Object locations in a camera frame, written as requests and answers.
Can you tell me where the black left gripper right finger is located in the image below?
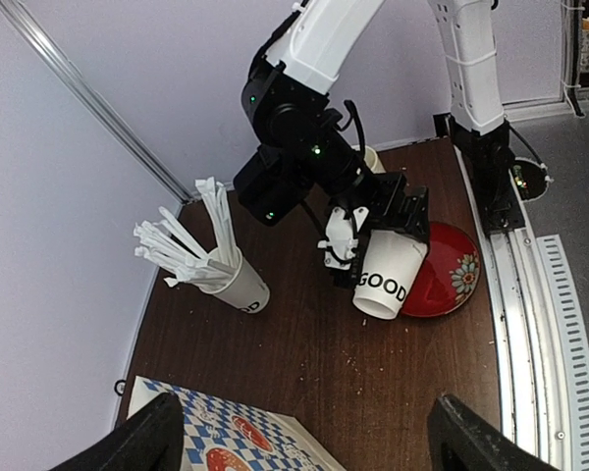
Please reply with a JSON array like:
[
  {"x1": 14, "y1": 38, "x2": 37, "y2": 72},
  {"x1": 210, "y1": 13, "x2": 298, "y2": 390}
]
[{"x1": 427, "y1": 394, "x2": 554, "y2": 471}]

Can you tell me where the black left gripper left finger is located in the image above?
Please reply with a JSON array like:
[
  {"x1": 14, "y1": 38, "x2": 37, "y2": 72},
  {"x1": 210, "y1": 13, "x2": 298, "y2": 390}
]
[{"x1": 55, "y1": 392, "x2": 184, "y2": 470}]

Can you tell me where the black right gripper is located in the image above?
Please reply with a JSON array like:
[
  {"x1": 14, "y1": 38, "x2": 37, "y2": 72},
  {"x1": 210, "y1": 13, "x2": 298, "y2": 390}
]
[{"x1": 330, "y1": 172, "x2": 430, "y2": 245}]

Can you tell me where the blue checkered paper bag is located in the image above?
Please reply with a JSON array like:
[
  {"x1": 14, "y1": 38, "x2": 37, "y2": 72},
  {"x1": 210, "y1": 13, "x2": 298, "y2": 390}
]
[{"x1": 128, "y1": 376, "x2": 344, "y2": 470}]

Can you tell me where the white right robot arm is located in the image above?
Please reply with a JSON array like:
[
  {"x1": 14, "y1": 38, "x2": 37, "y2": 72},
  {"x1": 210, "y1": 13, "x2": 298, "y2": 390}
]
[{"x1": 234, "y1": 1, "x2": 517, "y2": 242}]

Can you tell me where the cream ceramic mug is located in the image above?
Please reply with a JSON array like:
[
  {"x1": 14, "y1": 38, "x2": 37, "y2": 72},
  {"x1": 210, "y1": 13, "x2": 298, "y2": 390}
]
[{"x1": 363, "y1": 145, "x2": 386, "y2": 174}]

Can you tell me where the red floral plate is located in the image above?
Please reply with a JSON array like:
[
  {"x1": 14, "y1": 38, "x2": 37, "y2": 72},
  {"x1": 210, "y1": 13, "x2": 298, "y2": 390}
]
[{"x1": 401, "y1": 222, "x2": 481, "y2": 319}]

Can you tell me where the white cup holding straws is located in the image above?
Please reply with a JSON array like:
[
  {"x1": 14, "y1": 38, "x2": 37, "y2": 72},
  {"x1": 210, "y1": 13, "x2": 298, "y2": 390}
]
[{"x1": 204, "y1": 247, "x2": 270, "y2": 314}]

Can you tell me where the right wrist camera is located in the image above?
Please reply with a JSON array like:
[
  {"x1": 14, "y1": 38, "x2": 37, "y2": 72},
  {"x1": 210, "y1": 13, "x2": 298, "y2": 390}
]
[{"x1": 317, "y1": 206, "x2": 369, "y2": 271}]

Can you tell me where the small black wall socket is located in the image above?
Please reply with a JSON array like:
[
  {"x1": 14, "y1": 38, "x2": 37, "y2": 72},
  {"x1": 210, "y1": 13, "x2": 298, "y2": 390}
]
[{"x1": 114, "y1": 380, "x2": 126, "y2": 396}]

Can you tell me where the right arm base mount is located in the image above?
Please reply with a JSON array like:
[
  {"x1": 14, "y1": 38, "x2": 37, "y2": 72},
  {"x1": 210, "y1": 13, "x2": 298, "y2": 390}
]
[{"x1": 433, "y1": 113, "x2": 553, "y2": 236}]

